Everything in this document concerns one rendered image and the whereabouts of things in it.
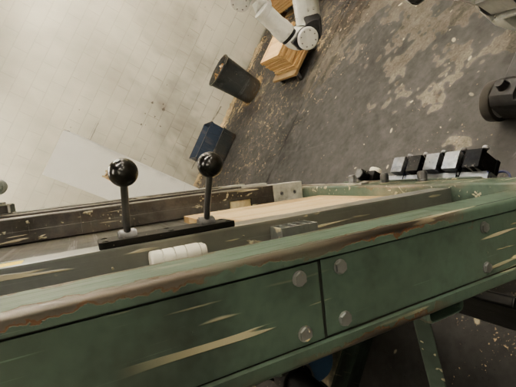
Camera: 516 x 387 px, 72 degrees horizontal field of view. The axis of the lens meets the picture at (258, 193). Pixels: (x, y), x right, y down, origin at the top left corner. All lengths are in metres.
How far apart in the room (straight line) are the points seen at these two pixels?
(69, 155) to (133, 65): 2.13
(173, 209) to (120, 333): 0.88
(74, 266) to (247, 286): 0.28
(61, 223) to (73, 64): 5.24
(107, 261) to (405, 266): 0.38
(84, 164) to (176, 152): 1.95
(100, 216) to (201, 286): 0.85
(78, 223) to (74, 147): 3.68
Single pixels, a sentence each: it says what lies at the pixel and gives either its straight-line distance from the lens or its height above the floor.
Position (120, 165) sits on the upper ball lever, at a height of 1.55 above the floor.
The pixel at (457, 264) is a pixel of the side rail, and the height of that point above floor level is 1.18.
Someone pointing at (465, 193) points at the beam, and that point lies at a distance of 0.89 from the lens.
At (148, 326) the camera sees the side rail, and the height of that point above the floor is 1.50.
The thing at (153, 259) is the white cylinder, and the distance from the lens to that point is 0.50.
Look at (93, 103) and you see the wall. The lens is 6.18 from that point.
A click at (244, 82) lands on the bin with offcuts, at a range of 5.44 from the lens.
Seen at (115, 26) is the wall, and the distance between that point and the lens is 6.39.
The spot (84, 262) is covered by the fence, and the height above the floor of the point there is 1.54.
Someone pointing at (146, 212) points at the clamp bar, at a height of 1.40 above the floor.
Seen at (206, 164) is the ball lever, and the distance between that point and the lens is 0.50.
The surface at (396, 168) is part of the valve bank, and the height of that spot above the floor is 0.76.
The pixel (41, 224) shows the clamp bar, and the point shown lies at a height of 1.64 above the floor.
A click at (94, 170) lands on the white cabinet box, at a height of 1.57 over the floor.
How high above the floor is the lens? 1.58
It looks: 24 degrees down
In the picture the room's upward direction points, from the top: 65 degrees counter-clockwise
